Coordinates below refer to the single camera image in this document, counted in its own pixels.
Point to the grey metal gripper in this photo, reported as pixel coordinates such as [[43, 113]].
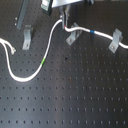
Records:
[[47, 4]]

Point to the middle grey cable clip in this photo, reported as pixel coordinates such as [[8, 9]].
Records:
[[74, 34]]

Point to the grey cable clip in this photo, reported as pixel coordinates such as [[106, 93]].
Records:
[[74, 34], [117, 38], [28, 31]]

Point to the grey metal post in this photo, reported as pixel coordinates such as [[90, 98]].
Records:
[[21, 13]]

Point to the left grey cable clip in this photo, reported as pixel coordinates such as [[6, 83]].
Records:
[[28, 31]]

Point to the right grey cable clip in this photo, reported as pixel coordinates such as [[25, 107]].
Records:
[[117, 38]]

